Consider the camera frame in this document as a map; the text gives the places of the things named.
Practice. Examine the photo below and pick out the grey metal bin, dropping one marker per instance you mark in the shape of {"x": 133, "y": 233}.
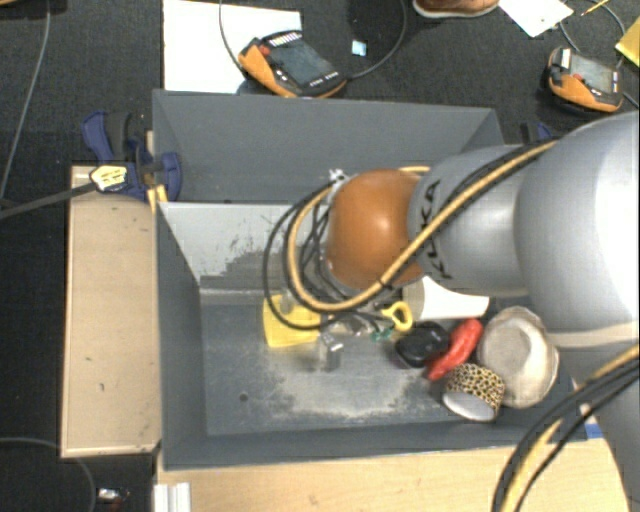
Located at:
{"x": 240, "y": 150}

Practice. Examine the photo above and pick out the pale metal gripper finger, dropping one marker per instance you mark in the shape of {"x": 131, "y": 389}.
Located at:
{"x": 333, "y": 356}
{"x": 287, "y": 303}

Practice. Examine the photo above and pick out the white cup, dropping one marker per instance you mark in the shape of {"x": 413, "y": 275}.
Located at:
{"x": 450, "y": 305}

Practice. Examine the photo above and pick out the yellow sponge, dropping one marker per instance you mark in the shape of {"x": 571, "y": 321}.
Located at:
{"x": 280, "y": 332}

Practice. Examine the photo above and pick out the black rounded object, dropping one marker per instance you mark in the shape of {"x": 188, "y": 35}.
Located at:
{"x": 420, "y": 347}

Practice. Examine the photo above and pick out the yellow plastic loop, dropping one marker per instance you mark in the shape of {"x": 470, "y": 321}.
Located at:
{"x": 404, "y": 322}

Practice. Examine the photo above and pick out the red toy chili pepper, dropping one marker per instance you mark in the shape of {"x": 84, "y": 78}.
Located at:
{"x": 457, "y": 347}

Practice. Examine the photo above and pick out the pale wood board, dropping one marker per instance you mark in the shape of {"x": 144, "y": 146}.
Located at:
{"x": 110, "y": 310}

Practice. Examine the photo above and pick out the leopard print tape roll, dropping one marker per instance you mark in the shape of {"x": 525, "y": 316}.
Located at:
{"x": 477, "y": 385}

